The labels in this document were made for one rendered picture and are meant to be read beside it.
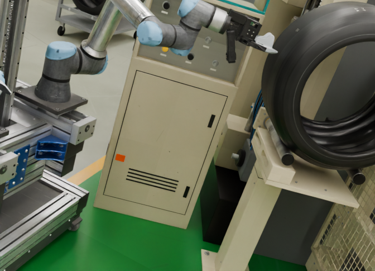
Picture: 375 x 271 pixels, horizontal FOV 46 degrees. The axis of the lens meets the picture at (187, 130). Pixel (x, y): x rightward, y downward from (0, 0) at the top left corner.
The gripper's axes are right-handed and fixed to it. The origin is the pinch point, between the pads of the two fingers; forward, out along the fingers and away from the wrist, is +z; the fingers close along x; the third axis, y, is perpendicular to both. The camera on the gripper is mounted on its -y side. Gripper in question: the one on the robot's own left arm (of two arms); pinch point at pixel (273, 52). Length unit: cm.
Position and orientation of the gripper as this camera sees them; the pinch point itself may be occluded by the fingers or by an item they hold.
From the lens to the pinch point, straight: 156.6
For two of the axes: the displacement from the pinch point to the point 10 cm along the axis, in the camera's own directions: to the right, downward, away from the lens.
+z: 9.1, 3.7, 1.7
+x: -0.1, -4.1, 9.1
